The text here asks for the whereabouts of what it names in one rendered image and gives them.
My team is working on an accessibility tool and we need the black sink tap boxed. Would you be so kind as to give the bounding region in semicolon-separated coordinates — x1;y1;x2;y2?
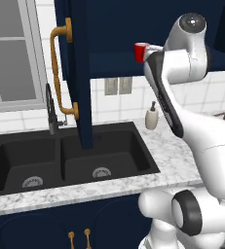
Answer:
45;83;68;136

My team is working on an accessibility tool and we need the grey framed window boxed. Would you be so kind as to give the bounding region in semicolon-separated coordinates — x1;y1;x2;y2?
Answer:
0;0;49;114

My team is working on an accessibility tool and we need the navy wall cabinet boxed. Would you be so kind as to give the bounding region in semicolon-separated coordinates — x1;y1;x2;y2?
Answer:
54;0;225;81

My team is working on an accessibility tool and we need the navy base cupboard door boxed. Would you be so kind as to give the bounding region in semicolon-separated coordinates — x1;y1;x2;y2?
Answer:
79;194;155;249
0;204;82;249

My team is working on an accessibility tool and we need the red mug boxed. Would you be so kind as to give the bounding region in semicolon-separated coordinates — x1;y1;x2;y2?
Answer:
132;42;150;63

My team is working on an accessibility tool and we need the beige soap dispenser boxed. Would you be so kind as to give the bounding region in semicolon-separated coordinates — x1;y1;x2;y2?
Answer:
144;100;160;131

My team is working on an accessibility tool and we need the brass cabinet door handle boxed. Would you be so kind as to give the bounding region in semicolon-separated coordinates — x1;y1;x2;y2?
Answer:
49;18;81;122

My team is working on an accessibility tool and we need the grey wall socket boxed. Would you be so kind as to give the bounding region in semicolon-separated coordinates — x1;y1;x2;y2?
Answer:
118;76;133;95
104;77;119;96

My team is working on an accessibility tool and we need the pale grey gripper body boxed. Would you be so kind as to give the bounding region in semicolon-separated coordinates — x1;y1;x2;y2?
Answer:
143;44;166;63

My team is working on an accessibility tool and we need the brass base cupboard handle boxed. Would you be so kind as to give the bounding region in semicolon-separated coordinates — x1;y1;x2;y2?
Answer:
67;231;76;249
83;228;93;249

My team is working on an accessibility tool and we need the black double sink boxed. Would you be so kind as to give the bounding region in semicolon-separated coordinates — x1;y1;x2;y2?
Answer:
0;121;162;198

